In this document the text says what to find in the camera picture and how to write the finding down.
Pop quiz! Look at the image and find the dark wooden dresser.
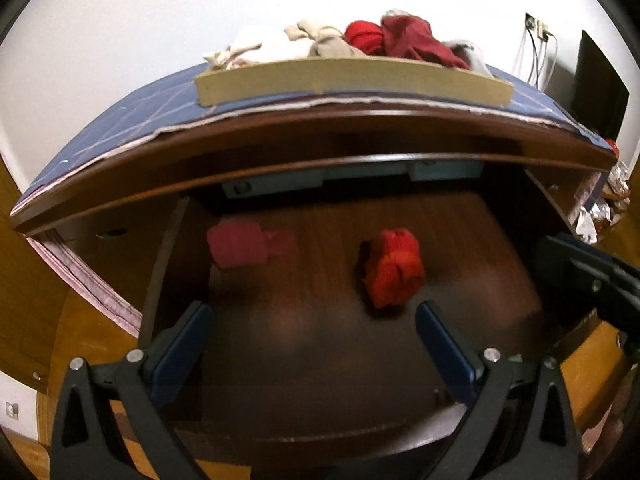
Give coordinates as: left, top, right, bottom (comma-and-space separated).
10, 105, 621, 341

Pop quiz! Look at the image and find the black power cable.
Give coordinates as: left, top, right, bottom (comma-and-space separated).
522, 30, 546, 88

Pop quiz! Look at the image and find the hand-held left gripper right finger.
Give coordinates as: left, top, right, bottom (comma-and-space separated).
415, 301, 581, 480

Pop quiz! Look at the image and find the bright red underwear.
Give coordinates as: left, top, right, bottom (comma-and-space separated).
345, 20, 387, 56

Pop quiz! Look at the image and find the blue plaid tablecloth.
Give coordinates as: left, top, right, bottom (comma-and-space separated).
12, 62, 618, 216

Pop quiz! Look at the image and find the white charging cable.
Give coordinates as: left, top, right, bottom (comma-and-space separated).
542, 35, 560, 92

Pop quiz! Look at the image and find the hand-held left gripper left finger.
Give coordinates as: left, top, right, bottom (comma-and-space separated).
50, 301, 215, 480

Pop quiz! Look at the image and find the beige dotted underwear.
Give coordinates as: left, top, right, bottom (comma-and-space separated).
284, 20, 367, 59

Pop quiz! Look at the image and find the rose pink underwear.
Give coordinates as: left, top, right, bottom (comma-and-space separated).
207, 223, 299, 269

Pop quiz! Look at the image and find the white black-print underwear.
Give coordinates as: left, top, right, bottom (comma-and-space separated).
442, 39, 494, 79

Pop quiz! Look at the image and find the black television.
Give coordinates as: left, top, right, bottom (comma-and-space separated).
570, 30, 630, 142

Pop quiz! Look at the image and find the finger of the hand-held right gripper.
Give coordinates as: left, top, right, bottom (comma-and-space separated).
532, 234, 640, 356

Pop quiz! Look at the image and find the white ribbed underwear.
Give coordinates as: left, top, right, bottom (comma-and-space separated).
202, 26, 311, 69

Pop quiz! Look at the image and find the large dark red underwear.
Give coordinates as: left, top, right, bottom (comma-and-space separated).
381, 14, 471, 70

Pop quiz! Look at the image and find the brown wooden door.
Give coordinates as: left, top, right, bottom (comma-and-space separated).
0, 160, 68, 393

